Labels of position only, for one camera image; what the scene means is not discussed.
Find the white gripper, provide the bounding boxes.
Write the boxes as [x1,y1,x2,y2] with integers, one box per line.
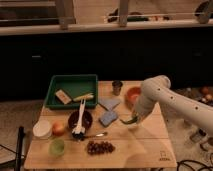
[133,101,150,124]

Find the green pepper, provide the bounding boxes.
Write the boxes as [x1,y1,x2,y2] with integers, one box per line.
[120,114,138,125]

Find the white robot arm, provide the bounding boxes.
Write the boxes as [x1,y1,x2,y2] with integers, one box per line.
[133,75,213,136]

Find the small metal cup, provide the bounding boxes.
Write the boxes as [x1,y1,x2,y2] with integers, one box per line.
[112,80,123,96]

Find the light green cup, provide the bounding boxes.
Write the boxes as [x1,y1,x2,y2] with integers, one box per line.
[49,139,65,156]

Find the white plastic cup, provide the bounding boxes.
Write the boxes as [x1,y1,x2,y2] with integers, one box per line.
[33,120,52,139]

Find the orange bowl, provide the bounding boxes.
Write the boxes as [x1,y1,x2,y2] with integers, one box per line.
[125,87,141,109]

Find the grey-blue cloth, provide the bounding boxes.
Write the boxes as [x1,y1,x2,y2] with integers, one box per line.
[98,98,121,111]

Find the blue sponge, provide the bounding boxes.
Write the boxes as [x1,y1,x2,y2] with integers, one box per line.
[99,111,118,127]

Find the small metal knife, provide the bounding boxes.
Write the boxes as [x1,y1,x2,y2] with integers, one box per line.
[85,132,108,138]

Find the yellow corn cob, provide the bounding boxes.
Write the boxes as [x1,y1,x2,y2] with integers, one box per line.
[73,93,94,102]

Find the dark maroon bowl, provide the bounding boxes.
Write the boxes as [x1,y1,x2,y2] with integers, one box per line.
[67,110,94,132]

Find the bunch of purple grapes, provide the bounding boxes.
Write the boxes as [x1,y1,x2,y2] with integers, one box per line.
[86,141,115,155]

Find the green plastic tray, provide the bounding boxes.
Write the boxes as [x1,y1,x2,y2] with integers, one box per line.
[44,74,98,110]

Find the tan sponge block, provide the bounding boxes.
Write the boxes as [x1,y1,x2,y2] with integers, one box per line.
[55,90,71,104]

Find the orange fruit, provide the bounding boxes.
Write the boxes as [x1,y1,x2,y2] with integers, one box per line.
[52,122,65,136]

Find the black chair frame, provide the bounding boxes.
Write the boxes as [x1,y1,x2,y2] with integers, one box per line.
[0,126,25,171]

